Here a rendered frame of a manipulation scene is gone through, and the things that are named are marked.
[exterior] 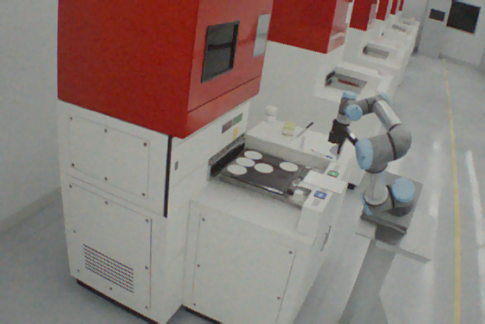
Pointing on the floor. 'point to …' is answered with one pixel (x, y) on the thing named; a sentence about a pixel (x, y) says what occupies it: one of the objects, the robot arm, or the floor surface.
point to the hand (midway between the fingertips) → (338, 158)
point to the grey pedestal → (370, 290)
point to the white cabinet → (249, 268)
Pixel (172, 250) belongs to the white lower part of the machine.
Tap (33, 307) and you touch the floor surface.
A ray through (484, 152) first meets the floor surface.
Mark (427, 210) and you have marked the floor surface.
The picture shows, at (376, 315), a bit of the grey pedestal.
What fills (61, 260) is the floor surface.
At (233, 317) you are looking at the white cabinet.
